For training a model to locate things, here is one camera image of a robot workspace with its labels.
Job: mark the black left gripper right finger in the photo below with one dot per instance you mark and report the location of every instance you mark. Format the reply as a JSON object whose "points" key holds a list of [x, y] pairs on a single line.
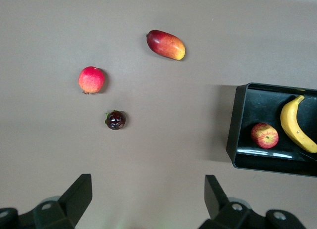
{"points": [[215, 199]]}

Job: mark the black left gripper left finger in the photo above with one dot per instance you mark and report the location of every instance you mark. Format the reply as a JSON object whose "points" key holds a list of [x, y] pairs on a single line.
{"points": [[74, 199]]}

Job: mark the red yellow apple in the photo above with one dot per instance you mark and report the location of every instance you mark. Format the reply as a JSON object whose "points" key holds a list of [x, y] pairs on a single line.
{"points": [[263, 136]]}

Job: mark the black plastic box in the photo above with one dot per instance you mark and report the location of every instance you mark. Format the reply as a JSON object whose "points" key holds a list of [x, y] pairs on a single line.
{"points": [[257, 105]]}

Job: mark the yellow banana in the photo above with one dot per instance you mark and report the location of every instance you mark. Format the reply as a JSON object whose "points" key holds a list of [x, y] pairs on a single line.
{"points": [[289, 122]]}

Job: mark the dark purple mangosteen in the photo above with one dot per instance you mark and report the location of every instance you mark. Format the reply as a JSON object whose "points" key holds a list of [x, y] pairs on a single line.
{"points": [[116, 120]]}

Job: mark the red pomegranate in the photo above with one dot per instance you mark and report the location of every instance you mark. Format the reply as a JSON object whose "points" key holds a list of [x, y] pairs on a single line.
{"points": [[91, 79]]}

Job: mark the red yellow mango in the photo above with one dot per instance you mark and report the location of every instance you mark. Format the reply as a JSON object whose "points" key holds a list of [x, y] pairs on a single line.
{"points": [[164, 44]]}

